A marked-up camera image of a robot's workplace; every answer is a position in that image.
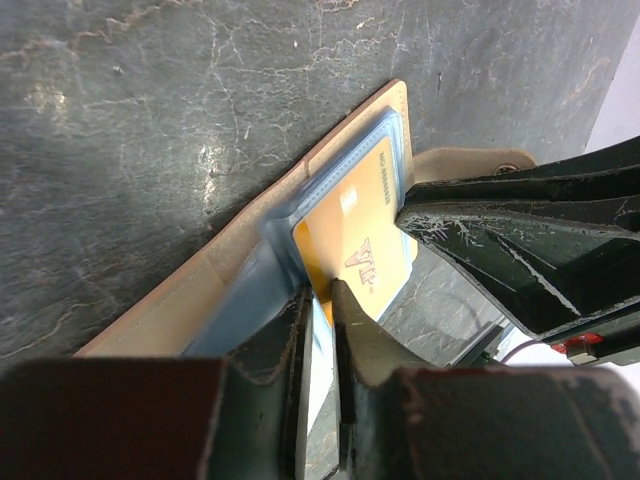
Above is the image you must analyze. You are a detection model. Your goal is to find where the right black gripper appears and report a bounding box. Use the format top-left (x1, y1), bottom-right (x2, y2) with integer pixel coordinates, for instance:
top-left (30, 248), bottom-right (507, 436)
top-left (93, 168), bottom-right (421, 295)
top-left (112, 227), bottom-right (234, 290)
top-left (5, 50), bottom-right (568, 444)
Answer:
top-left (396, 197), bottom-right (639, 366)

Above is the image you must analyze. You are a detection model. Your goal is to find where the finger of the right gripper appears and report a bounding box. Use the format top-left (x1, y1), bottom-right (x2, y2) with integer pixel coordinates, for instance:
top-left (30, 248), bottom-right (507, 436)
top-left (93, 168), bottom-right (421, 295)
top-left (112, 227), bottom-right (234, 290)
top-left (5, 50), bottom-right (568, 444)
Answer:
top-left (404, 137), bottom-right (639, 220)

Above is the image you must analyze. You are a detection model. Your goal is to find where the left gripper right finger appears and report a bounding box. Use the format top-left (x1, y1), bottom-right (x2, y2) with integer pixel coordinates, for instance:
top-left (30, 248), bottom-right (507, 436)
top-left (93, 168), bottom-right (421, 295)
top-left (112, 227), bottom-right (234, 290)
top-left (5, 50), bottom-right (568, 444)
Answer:
top-left (332, 280), bottom-right (639, 479)

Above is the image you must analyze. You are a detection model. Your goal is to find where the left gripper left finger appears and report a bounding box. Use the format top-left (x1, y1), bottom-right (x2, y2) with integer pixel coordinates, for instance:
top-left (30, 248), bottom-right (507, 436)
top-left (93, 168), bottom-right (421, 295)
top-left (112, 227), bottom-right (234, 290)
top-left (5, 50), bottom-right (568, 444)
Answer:
top-left (1, 287), bottom-right (312, 479)

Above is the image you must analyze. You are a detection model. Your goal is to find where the gold VIP credit card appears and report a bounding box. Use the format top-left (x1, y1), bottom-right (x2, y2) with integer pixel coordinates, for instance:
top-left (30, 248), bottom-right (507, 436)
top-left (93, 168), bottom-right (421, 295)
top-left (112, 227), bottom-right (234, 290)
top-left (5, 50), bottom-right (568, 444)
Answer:
top-left (293, 138), bottom-right (414, 325)

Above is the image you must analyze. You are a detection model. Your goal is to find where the beige leather card holder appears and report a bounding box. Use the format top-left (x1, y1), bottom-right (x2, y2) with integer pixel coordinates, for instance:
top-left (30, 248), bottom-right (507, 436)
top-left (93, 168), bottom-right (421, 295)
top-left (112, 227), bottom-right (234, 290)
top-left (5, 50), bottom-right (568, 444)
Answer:
top-left (78, 80), bottom-right (535, 357)

